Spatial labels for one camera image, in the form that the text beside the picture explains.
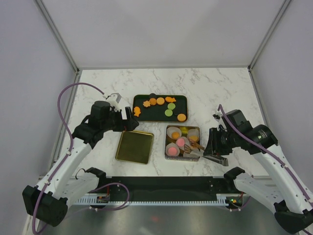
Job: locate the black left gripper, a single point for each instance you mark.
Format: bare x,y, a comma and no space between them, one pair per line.
128,124

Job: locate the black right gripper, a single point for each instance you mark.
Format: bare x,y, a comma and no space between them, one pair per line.
213,147

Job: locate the metal serving tongs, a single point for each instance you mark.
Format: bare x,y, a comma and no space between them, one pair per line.
192,147

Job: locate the tan sandwich cookie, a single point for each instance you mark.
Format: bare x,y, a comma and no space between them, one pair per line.
181,117
194,138
160,101

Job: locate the gold cookie tin box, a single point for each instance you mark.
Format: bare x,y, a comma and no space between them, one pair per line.
181,157

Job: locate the gold tin lid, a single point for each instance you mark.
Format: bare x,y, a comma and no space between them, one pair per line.
135,147

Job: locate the pink cookie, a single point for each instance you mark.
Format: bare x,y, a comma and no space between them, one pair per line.
180,142
172,151

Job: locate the orange swirl cookie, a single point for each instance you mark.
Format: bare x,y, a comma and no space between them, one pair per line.
175,135

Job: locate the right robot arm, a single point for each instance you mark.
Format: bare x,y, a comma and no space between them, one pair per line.
292,202

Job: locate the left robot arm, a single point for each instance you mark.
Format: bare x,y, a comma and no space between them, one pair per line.
52,196

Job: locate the orange fish cookie left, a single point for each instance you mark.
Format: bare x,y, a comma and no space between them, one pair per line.
137,111

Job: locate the orange fish cookie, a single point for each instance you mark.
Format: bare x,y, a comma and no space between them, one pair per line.
170,99
137,111

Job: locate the white paper cup bottom-right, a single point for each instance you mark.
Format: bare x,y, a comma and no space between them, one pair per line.
189,154

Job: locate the orange flower cookie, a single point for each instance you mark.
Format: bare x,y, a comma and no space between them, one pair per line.
146,104

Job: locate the white paper cup top-right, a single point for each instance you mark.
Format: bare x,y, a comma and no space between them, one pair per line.
193,132

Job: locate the chocolate chip cookie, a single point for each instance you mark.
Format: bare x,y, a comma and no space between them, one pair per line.
153,101

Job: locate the white paper cup centre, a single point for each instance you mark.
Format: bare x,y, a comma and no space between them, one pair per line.
187,140

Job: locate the dark green serving tray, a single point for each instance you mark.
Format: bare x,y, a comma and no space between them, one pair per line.
155,113

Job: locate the white paper cup bottom-left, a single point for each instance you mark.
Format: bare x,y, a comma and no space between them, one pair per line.
171,145

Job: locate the green macaron lower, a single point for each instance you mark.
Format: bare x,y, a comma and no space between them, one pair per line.
168,113

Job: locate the green macaron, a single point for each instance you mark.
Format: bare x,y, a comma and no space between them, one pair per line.
168,113
171,106

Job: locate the white paper cup top-left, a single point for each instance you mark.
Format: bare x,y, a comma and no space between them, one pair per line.
172,129

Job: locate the orange fish cookie upper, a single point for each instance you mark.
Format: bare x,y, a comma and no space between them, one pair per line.
170,99

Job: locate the green macaron upper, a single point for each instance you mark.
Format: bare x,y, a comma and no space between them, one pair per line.
171,106

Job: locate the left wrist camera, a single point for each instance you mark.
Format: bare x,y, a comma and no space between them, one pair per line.
114,99

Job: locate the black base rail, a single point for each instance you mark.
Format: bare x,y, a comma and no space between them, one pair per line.
174,189

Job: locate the aluminium frame post left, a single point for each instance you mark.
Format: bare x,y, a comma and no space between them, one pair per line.
57,35

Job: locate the aluminium frame post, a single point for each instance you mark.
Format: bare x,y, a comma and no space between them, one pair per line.
274,24
57,35

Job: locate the aluminium frame post right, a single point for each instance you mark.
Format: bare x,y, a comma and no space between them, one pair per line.
274,24

